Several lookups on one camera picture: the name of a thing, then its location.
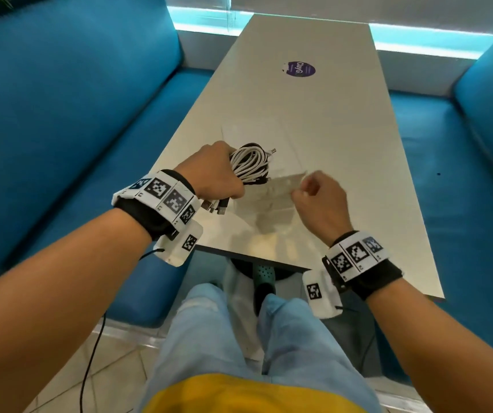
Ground person's right hand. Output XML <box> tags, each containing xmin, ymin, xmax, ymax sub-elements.
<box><xmin>291</xmin><ymin>170</ymin><xmax>354</xmax><ymax>248</ymax></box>

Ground person's left hand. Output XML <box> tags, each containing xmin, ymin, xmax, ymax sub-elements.
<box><xmin>173</xmin><ymin>141</ymin><xmax>246</xmax><ymax>202</ymax></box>

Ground white box with drawers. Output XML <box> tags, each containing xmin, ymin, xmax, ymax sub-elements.
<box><xmin>220</xmin><ymin>117</ymin><xmax>308</xmax><ymax>224</ymax></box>

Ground person's right forearm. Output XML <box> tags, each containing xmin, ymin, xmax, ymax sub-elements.
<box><xmin>365</xmin><ymin>277</ymin><xmax>493</xmax><ymax>413</ymax></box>

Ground person's left forearm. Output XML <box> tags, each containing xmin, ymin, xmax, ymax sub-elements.
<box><xmin>0</xmin><ymin>208</ymin><xmax>152</xmax><ymax>413</ymax></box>

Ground person's blue jeans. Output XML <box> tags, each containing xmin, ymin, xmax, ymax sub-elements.
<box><xmin>136</xmin><ymin>282</ymin><xmax>383</xmax><ymax>413</ymax></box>

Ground person's yellow shirt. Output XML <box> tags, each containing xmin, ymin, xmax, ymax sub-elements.
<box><xmin>143</xmin><ymin>373</ymin><xmax>368</xmax><ymax>413</ymax></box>

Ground black marker-tagged left wristband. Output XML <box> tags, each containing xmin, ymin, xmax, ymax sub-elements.
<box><xmin>112</xmin><ymin>169</ymin><xmax>202</xmax><ymax>241</ymax></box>

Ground black marker-tagged wristband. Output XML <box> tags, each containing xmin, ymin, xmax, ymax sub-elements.
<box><xmin>112</xmin><ymin>169</ymin><xmax>202</xmax><ymax>241</ymax></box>
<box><xmin>322</xmin><ymin>231</ymin><xmax>404</xmax><ymax>302</ymax></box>

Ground white table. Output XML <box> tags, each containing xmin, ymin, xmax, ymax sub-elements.
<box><xmin>147</xmin><ymin>14</ymin><xmax>445</xmax><ymax>299</ymax></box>

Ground black marker-tagged right wristband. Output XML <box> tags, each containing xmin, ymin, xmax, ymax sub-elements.
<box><xmin>322</xmin><ymin>231</ymin><xmax>404</xmax><ymax>302</ymax></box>

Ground round purple sticker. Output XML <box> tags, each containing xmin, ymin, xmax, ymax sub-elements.
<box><xmin>280</xmin><ymin>61</ymin><xmax>317</xmax><ymax>78</ymax></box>

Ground blue leather sofa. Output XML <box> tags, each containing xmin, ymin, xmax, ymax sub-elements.
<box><xmin>0</xmin><ymin>0</ymin><xmax>215</xmax><ymax>328</ymax></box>
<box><xmin>375</xmin><ymin>14</ymin><xmax>493</xmax><ymax>383</ymax></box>

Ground cyan light strip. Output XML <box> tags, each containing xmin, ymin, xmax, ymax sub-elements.
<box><xmin>167</xmin><ymin>6</ymin><xmax>493</xmax><ymax>61</ymax></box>

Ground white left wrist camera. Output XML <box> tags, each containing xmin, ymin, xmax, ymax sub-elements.
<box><xmin>153</xmin><ymin>221</ymin><xmax>204</xmax><ymax>268</ymax></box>

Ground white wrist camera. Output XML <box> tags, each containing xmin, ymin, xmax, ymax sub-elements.
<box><xmin>302</xmin><ymin>268</ymin><xmax>344</xmax><ymax>320</ymax></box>
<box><xmin>153</xmin><ymin>221</ymin><xmax>204</xmax><ymax>268</ymax></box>

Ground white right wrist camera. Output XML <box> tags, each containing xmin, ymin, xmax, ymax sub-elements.
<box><xmin>302</xmin><ymin>268</ymin><xmax>344</xmax><ymax>320</ymax></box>

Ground black left camera cord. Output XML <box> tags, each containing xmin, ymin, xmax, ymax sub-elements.
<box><xmin>79</xmin><ymin>248</ymin><xmax>166</xmax><ymax>413</ymax></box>

